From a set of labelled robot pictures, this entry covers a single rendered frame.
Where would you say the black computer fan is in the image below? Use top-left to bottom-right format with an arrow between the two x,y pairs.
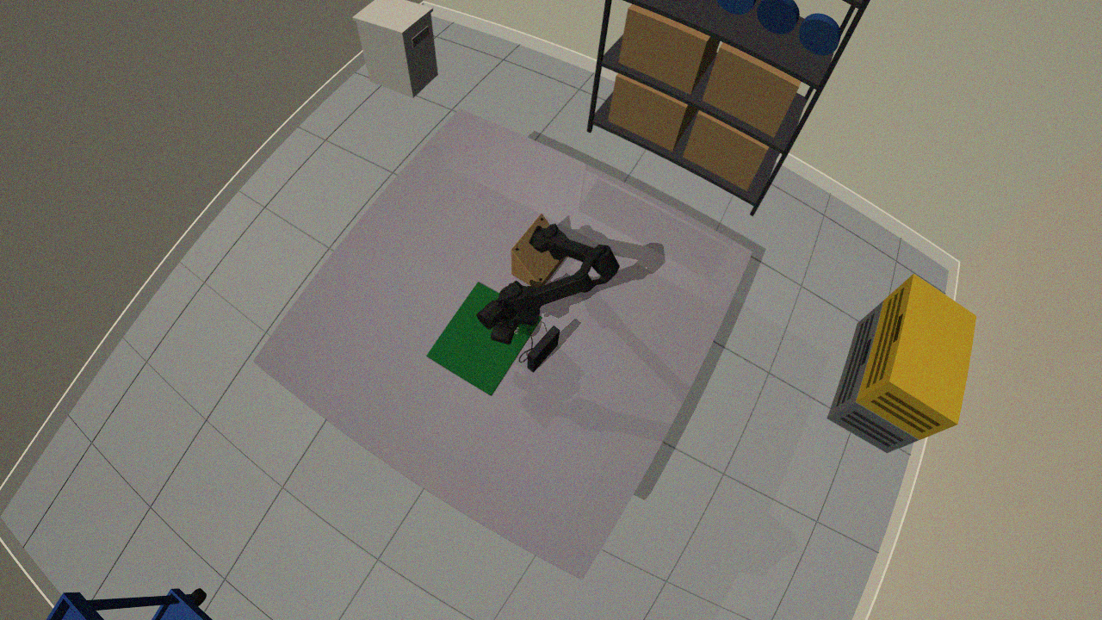
527,325 -> 560,372

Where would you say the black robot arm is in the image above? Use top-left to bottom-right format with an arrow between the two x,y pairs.
477,222 -> 620,330

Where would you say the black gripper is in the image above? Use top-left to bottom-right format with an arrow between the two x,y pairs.
491,317 -> 517,344

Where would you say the green circuit board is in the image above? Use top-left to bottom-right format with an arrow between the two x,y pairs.
426,282 -> 542,395

